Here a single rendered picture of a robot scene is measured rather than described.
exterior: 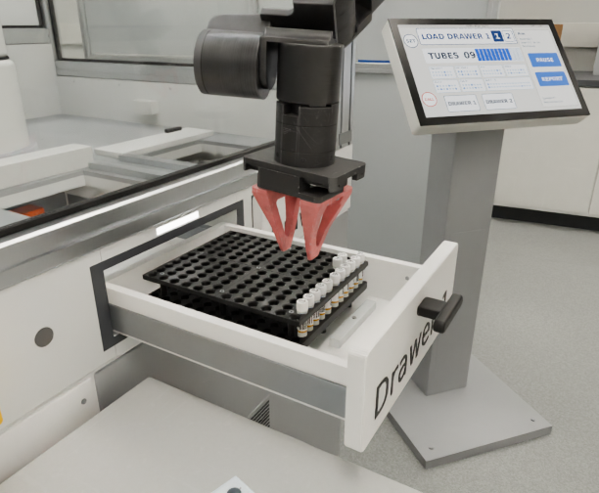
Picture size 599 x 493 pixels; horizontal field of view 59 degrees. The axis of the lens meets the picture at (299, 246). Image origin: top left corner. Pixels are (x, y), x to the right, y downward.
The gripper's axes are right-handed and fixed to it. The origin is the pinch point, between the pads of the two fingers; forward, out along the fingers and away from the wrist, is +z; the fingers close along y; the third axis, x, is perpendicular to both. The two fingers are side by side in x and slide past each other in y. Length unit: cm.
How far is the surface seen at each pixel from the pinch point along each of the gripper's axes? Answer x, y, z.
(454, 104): -91, 14, -1
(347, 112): -57, 25, -2
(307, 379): 6.4, -5.7, 10.0
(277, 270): -6.5, 7.0, 7.8
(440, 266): -13.6, -10.9, 4.3
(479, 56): -106, 14, -12
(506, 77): -108, 7, -7
